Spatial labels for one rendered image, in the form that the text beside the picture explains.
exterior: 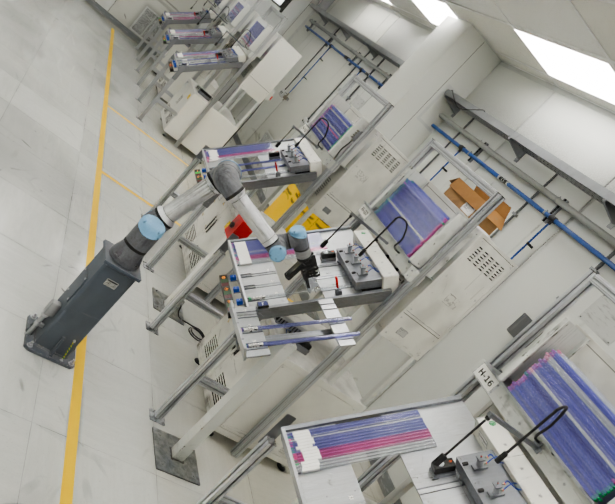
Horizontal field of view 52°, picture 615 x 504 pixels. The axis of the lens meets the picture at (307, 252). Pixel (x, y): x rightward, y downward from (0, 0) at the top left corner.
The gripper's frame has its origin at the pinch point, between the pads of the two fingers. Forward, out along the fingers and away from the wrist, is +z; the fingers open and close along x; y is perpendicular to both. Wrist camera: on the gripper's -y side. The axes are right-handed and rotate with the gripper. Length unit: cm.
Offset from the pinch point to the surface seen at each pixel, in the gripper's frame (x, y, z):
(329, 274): 13.2, 14.0, 3.9
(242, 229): 90, -21, 6
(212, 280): 135, -51, 63
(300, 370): -9.9, -14.8, 38.7
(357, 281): -5.5, 23.8, -0.1
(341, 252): 23.2, 24.3, -0.1
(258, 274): 22.1, -20.4, -3.2
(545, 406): -117, 56, -9
